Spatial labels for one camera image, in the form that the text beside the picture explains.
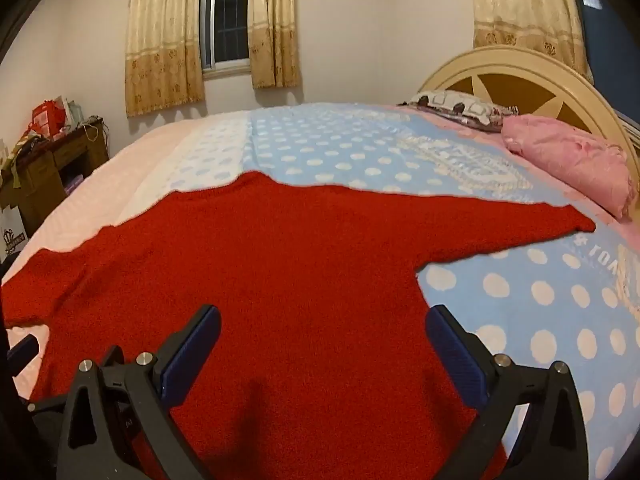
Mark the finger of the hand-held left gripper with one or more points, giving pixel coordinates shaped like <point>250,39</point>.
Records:
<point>25,349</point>

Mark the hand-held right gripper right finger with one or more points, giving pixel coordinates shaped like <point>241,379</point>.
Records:
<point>457,360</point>

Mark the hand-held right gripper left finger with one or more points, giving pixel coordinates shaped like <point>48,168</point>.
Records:
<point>192,355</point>

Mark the red knitted sweater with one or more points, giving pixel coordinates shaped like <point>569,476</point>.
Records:
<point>300,285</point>

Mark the white printed paper bag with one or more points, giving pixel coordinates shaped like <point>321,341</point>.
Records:
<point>12,232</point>

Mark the dark wooden desk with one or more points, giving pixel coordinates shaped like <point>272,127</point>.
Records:
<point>45,180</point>

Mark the pink bed sheet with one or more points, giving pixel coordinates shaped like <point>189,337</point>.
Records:
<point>160,155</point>

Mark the pink pillow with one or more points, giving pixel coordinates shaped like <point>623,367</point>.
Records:
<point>570,160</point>

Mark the red gift bag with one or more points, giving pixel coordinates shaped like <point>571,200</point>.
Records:
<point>47,117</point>

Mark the blue polka dot blanket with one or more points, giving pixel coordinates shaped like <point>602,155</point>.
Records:
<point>350,150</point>

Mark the pale green bag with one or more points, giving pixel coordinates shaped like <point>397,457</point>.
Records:
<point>74,112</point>

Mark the patterned pillow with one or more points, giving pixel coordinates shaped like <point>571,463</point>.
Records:
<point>460,107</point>

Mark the cream wooden headboard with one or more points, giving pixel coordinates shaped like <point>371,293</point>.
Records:
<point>500,60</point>

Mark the beige floral curtain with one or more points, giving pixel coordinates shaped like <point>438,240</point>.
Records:
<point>525,5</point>
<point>275,25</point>
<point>162,45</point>

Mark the dark blue panel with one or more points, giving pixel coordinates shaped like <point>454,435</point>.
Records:
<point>610,45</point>

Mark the window with white frame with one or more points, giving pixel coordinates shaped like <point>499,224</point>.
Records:
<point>225,20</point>

